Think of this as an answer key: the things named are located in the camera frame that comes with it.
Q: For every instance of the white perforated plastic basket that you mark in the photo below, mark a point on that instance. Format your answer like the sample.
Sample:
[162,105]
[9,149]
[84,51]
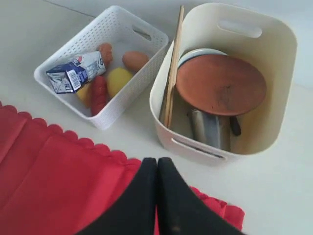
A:
[125,32]

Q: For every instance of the pale green bowl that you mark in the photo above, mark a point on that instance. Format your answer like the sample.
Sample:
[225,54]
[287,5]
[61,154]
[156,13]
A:
[198,52]

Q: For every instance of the dark wooden spoon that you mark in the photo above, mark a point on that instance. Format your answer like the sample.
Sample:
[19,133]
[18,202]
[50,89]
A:
[235,126]

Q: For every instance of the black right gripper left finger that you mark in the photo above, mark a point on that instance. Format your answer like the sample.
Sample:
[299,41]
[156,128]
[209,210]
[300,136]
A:
[133,213]

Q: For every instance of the red sausage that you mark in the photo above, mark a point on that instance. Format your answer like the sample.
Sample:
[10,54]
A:
[98,95]

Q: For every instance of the brown oval plate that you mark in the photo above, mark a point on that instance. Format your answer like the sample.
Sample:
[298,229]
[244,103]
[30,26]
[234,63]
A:
[221,85]

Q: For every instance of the blue white snack packet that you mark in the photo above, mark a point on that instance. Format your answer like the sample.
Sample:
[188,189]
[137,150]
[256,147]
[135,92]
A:
[76,72]

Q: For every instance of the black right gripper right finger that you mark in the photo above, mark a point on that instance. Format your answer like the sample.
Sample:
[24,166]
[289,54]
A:
[184,210]

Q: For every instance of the wooden chopstick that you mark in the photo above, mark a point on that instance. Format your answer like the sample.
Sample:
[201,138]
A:
[167,102]
[177,38]

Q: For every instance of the orange cheese wedge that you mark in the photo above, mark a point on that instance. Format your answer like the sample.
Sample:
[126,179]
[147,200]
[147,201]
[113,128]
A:
[85,95]

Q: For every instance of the cream plastic bin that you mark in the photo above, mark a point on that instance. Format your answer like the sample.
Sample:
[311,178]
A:
[265,42]

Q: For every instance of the fried chicken nugget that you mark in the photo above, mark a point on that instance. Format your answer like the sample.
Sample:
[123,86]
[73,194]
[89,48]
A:
[105,50]

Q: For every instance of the red scalloped cloth mat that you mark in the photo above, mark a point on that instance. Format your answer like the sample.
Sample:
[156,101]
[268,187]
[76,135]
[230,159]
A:
[51,181]

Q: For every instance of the brown egg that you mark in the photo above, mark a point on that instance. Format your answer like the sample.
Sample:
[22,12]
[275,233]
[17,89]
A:
[134,60]

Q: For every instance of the yellow lemon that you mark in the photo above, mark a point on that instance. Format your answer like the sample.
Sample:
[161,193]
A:
[117,79]

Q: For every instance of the stainless steel cup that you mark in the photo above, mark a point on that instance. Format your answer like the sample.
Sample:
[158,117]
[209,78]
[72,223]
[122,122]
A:
[210,129]

